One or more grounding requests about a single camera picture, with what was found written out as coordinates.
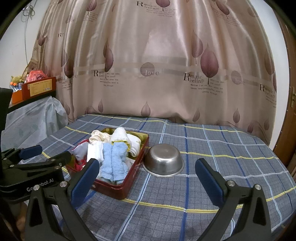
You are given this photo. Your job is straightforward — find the wooden door frame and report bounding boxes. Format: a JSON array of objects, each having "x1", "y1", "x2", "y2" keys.
[{"x1": 273, "y1": 14, "x2": 295, "y2": 175}]

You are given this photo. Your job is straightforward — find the red plastic bag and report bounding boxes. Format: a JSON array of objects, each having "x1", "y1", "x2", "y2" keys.
[{"x1": 26, "y1": 70, "x2": 48, "y2": 83}]

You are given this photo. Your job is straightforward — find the white cloth in tin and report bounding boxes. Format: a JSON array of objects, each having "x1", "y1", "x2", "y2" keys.
[{"x1": 127, "y1": 133, "x2": 141, "y2": 157}]

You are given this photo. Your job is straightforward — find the orange box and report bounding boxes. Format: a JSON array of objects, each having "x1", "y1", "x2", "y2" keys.
[{"x1": 11, "y1": 90, "x2": 23, "y2": 105}]

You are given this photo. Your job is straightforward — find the beige leaf print curtain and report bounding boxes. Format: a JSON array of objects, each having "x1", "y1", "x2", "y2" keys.
[{"x1": 29, "y1": 1, "x2": 276, "y2": 144}]

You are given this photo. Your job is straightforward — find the red white satin cloth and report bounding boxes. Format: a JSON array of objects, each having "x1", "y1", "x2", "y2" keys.
[{"x1": 72, "y1": 141, "x2": 89, "y2": 171}]

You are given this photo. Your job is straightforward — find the white towel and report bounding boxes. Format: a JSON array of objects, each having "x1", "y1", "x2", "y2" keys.
[{"x1": 87, "y1": 141, "x2": 104, "y2": 163}]

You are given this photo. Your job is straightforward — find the white wall cable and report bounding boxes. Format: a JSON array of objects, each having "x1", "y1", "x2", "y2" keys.
[{"x1": 21, "y1": 0, "x2": 39, "y2": 68}]

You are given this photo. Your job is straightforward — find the steel bowl upside down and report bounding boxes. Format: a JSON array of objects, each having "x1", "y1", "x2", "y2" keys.
[{"x1": 142, "y1": 144, "x2": 185, "y2": 178}]

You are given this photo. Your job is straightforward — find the clear plastic cover sheet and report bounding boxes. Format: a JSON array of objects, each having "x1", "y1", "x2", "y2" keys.
[{"x1": 1, "y1": 96, "x2": 68, "y2": 151}]

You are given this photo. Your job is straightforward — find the red gold toffee tin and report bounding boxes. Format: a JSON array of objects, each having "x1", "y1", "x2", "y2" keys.
[{"x1": 66, "y1": 128, "x2": 149, "y2": 200}]

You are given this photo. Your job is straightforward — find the light blue fluffy towel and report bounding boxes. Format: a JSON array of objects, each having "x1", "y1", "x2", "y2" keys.
[{"x1": 100, "y1": 142, "x2": 129, "y2": 185}]

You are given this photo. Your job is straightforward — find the cream white socks bundle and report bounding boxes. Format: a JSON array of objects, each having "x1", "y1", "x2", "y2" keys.
[{"x1": 89, "y1": 130, "x2": 111, "y2": 144}]

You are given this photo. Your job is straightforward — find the small white cloth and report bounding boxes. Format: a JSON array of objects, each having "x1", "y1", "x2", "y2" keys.
[{"x1": 110, "y1": 127, "x2": 132, "y2": 150}]

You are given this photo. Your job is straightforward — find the red yellow cardboard box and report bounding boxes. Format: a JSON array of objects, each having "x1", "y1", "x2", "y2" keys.
[{"x1": 22, "y1": 77, "x2": 56, "y2": 100}]

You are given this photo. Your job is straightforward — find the grey plaid bed sheet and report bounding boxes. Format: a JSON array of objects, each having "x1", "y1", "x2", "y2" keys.
[{"x1": 17, "y1": 113, "x2": 296, "y2": 241}]

